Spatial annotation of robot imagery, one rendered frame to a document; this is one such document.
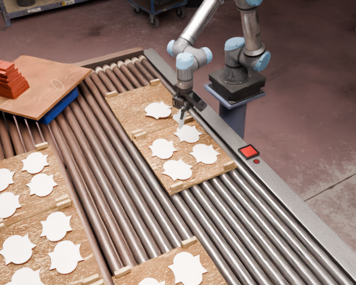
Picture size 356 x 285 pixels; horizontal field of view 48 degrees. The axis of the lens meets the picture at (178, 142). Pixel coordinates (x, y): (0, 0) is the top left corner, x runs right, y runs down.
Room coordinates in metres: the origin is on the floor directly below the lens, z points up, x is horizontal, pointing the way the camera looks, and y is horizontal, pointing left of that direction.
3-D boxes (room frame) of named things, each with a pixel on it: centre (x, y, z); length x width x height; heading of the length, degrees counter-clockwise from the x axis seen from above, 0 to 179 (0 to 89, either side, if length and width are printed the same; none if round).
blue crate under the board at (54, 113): (1.90, 0.76, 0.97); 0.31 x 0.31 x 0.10; 65
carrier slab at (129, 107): (1.80, 0.16, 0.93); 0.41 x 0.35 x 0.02; 25
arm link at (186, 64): (1.57, -0.05, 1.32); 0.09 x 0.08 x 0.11; 135
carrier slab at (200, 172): (1.43, -0.02, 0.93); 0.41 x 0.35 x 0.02; 26
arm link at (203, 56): (1.65, -0.10, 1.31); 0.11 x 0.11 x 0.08; 45
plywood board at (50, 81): (1.94, 0.82, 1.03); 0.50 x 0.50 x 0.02; 65
